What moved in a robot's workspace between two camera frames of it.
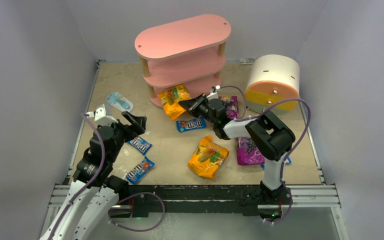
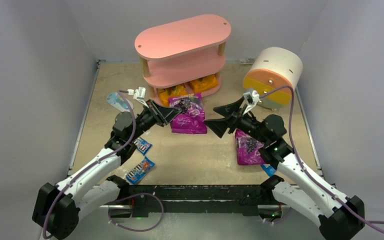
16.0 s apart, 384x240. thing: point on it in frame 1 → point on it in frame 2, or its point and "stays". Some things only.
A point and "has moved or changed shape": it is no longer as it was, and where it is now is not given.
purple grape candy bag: x=231 y=104 has moved or changed shape
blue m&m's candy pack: x=136 y=173 stays
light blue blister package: x=119 y=102 stays
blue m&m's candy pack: x=142 y=145 stays
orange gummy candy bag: x=171 y=95 has moved or changed shape
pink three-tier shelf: x=188 y=51 stays
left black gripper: x=127 y=124 → x=154 y=112
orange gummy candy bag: x=207 y=158 → x=204 y=83
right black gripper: x=198 y=106 → x=236 y=118
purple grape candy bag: x=248 y=152 stays
